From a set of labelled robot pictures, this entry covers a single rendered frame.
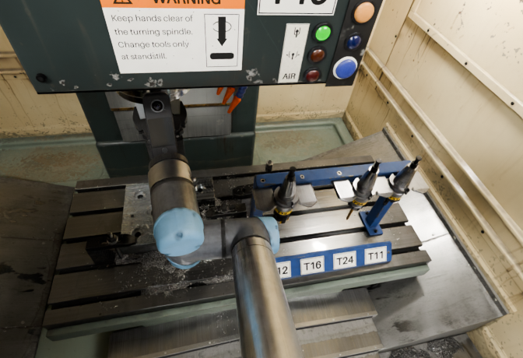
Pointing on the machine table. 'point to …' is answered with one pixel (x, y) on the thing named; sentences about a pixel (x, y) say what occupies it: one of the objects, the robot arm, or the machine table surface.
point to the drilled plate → (145, 243)
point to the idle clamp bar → (243, 193)
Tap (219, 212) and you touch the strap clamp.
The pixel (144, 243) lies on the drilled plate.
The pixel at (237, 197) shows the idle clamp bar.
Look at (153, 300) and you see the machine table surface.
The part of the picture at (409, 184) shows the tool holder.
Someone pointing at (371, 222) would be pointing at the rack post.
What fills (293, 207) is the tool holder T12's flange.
